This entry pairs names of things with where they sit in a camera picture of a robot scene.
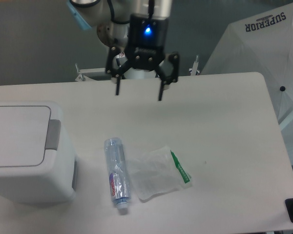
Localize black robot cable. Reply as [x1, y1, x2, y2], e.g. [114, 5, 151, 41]
[106, 0, 130, 25]

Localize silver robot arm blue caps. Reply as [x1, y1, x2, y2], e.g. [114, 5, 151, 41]
[67, 0, 180, 101]

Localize clear crushed plastic bottle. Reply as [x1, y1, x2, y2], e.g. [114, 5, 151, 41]
[104, 137, 131, 215]

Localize white Superior umbrella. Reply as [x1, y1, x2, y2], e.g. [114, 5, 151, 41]
[202, 3, 293, 163]

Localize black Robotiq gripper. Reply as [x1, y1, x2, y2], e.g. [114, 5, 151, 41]
[105, 14, 180, 101]

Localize white push-lid trash can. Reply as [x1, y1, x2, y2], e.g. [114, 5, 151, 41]
[0, 101, 78, 204]

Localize clear plastic bag green strip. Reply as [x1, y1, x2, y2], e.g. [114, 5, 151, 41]
[126, 145, 193, 202]

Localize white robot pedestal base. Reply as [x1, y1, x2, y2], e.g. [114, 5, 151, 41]
[75, 63, 156, 82]

